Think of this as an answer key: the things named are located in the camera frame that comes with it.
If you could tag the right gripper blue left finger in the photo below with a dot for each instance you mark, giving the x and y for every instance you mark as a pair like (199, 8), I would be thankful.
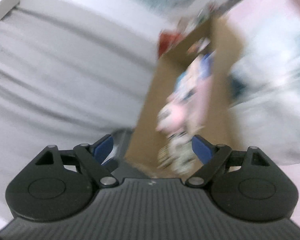
(91, 157)

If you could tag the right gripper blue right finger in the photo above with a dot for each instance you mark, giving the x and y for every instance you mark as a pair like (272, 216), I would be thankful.
(212, 157)

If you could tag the green white scrunchie cloth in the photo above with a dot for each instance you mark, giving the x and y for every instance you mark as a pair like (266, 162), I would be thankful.
(177, 154)

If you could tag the pink sponge block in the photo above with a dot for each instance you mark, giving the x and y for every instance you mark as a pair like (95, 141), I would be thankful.
(201, 81)

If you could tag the pink plush doll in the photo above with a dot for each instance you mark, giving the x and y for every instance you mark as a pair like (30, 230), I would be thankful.
(174, 117)

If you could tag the white plastic bag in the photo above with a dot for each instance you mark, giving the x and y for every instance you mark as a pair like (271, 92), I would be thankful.
(265, 90)

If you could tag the brown cardboard box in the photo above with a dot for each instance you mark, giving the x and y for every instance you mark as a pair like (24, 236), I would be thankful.
(214, 42)

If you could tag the red snack bag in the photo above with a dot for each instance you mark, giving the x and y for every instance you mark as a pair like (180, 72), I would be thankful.
(168, 39)

